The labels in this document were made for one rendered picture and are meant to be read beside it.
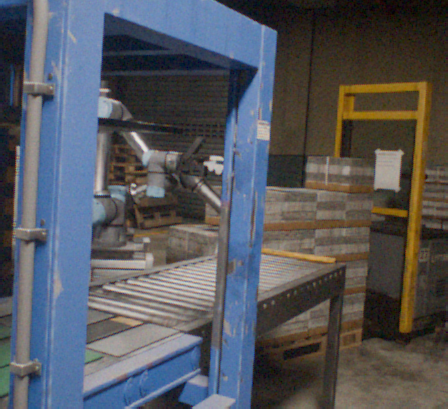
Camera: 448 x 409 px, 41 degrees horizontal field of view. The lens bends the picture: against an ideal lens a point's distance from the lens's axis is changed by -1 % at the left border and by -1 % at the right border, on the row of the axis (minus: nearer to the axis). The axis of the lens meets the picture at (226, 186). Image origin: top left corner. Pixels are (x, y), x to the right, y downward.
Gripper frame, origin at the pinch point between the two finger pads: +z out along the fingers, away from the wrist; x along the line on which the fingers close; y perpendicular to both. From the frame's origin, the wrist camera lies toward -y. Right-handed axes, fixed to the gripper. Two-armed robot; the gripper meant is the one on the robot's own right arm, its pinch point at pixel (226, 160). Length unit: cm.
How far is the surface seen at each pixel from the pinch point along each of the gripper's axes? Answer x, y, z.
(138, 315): 71, 55, 1
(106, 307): 69, 54, -10
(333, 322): -47, 63, 44
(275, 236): -118, 28, -1
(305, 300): -1, 51, 37
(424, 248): -230, 24, 87
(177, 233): -90, 32, -51
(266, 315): 33, 54, 29
